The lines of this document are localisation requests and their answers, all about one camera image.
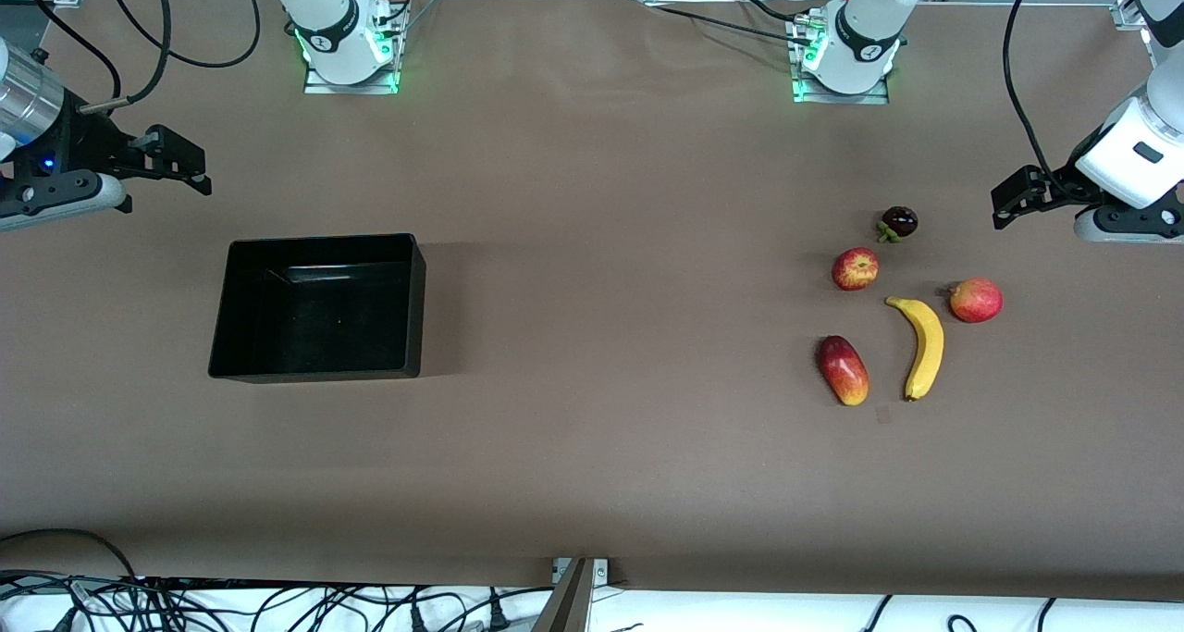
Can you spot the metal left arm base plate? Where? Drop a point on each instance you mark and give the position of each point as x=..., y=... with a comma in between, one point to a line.
x=842, y=98

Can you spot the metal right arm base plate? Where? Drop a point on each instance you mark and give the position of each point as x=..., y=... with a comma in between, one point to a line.
x=370, y=88

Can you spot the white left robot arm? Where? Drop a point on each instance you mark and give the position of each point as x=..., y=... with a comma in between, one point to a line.
x=865, y=21

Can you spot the yellow banana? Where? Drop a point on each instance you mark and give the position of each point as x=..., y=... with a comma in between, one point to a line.
x=928, y=345

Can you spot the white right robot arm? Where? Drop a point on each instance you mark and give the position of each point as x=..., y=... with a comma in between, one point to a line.
x=324, y=7

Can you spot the small metal table bracket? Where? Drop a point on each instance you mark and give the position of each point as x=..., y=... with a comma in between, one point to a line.
x=599, y=569

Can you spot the red yellow mango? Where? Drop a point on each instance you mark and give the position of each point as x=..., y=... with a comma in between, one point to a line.
x=843, y=371

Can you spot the dark purple mangosteen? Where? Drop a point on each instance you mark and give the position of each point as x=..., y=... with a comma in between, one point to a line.
x=899, y=221

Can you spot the grey metal pole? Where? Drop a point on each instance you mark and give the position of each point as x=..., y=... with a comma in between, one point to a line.
x=566, y=604

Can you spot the red yellow apple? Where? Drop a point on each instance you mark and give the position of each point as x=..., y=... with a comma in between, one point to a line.
x=856, y=269

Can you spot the black plastic box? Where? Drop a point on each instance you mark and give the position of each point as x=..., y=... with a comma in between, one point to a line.
x=314, y=308

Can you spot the red orange round fruit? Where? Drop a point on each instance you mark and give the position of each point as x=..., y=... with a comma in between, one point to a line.
x=976, y=301

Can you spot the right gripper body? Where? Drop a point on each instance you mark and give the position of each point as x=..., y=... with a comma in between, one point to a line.
x=88, y=142

